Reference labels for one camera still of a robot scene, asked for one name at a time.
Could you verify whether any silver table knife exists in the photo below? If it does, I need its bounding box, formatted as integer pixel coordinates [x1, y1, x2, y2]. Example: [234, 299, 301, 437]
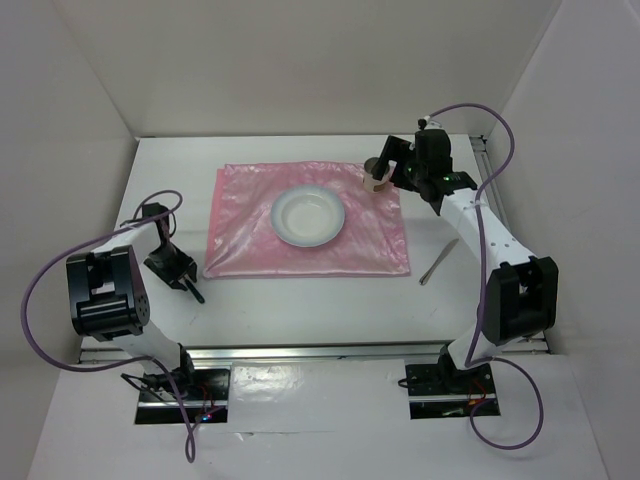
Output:
[419, 238, 459, 286]

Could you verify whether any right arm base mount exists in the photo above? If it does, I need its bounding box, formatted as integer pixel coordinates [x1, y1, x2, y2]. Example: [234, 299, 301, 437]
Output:
[397, 364, 500, 420]

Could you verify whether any gold fork green handle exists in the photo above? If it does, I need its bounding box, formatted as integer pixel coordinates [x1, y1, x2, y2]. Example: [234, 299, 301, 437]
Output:
[184, 278, 205, 304]

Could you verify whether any aluminium right side rail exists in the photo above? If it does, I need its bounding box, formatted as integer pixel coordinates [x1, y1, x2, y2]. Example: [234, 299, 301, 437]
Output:
[469, 136, 508, 224]

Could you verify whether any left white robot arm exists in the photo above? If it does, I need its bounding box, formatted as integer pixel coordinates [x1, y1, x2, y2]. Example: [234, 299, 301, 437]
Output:
[66, 202, 198, 399]

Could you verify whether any brown paper cup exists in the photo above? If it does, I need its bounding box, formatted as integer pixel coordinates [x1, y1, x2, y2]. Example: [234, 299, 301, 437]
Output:
[363, 157, 393, 193]

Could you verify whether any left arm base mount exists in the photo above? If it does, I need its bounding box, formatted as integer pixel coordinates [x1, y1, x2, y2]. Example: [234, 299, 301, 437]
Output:
[119, 362, 234, 426]

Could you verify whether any pink satin cloth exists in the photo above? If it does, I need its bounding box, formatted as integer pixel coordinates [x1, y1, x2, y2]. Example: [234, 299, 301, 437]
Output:
[203, 161, 410, 279]

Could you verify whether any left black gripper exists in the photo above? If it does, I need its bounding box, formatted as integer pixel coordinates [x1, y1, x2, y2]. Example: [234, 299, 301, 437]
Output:
[142, 242, 197, 290]

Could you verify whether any aluminium rail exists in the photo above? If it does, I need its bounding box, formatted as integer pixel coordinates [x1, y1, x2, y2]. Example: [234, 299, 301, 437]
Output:
[469, 136, 508, 224]
[79, 334, 551, 368]

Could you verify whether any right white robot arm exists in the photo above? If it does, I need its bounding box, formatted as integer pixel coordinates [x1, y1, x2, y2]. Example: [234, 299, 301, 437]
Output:
[371, 127, 559, 394]

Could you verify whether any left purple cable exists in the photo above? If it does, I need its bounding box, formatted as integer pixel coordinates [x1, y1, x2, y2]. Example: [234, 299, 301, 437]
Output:
[20, 189, 201, 464]

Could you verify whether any aluminium front rail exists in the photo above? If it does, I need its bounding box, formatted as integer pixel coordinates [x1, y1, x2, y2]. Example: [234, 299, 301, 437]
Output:
[79, 334, 551, 368]

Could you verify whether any white ceramic bowl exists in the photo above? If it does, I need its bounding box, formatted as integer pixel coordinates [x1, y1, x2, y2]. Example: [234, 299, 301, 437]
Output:
[270, 185, 346, 248]

